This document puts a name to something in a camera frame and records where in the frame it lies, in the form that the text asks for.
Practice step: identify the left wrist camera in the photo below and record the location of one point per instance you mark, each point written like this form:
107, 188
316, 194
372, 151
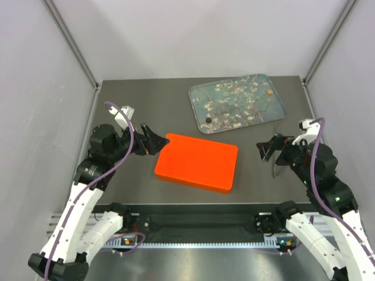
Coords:
119, 116

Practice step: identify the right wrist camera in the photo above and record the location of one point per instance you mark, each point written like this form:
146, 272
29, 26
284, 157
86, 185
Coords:
309, 131

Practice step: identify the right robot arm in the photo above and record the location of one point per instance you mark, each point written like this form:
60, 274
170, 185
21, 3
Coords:
315, 165

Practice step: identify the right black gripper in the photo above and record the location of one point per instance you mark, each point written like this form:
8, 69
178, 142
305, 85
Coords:
266, 148

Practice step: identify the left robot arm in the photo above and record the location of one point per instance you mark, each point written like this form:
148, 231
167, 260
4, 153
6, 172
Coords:
70, 250

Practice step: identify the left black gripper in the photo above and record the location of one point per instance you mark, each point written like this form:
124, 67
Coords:
152, 146

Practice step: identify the orange box lid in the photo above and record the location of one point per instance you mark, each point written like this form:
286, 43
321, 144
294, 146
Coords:
198, 163

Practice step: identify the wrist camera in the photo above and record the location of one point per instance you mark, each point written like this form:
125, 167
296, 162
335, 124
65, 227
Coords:
119, 116
309, 131

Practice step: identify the floral blue tray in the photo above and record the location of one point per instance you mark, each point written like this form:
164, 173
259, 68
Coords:
235, 103

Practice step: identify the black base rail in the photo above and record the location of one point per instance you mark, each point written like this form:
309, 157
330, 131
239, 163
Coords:
201, 223

